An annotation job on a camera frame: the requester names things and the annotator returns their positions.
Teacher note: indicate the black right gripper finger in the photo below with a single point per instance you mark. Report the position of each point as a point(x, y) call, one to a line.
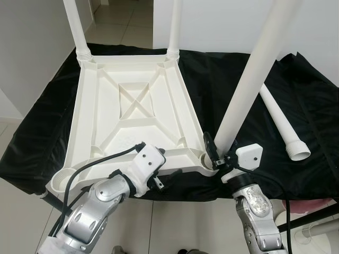
point(210, 148)

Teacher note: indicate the white plastic children table top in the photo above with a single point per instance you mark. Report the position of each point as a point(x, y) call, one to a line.
point(106, 132)

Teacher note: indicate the white tapered plastic table leg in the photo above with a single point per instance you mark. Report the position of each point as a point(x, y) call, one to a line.
point(254, 74)
point(77, 26)
point(280, 121)
point(175, 24)

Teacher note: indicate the grey right robot foot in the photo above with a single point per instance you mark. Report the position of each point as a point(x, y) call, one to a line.
point(190, 251)

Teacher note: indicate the grey robot foot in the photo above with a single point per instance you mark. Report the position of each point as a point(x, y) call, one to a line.
point(119, 250)
point(190, 251)

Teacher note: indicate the grey left robot foot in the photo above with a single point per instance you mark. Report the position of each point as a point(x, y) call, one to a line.
point(119, 250)

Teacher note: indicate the pink cloth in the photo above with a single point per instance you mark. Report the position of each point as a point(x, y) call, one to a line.
point(304, 205)

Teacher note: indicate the black metal rod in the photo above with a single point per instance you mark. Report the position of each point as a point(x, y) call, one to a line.
point(50, 200)
point(312, 216)

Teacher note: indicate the white round stand base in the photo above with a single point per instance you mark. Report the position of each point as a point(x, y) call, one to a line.
point(318, 241)

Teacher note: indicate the black cloth table cover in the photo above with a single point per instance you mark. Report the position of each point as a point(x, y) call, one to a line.
point(42, 121)

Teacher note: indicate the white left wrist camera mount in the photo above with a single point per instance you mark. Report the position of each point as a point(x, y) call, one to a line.
point(148, 159)

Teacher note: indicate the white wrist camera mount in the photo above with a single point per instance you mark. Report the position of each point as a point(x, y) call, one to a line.
point(249, 156)
point(148, 159)

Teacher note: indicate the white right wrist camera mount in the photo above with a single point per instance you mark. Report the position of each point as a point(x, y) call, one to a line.
point(249, 156)

